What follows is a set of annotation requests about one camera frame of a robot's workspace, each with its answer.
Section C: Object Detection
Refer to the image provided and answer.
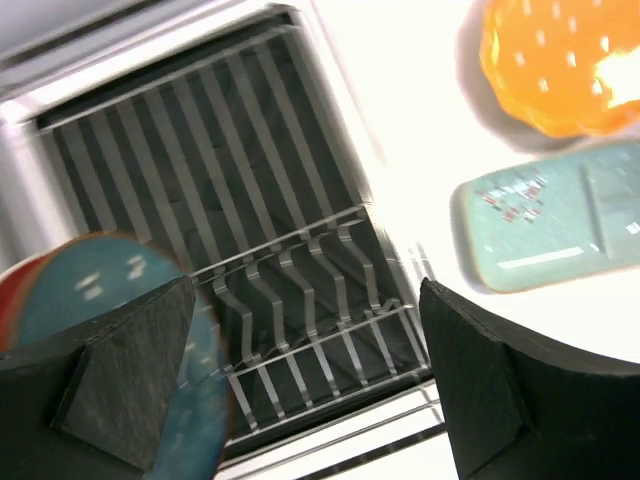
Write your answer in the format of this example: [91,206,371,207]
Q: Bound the light green divided tray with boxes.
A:
[451,139,639,293]

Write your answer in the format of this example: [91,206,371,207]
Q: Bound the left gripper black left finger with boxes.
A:
[1,277,195,479]

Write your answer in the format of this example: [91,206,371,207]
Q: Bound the wire dish rack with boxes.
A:
[34,24,441,451]

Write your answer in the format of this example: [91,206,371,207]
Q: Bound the black drip tray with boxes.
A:
[29,9,446,466]

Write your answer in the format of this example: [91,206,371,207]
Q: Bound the teal round plate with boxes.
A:
[11,234,230,479]

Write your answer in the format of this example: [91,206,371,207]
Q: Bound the red blue floral plate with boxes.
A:
[1,254,48,351]

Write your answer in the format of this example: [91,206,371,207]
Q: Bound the yellow dotted plate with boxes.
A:
[479,1,639,138]

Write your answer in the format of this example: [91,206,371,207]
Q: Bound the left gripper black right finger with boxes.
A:
[419,279,639,479]

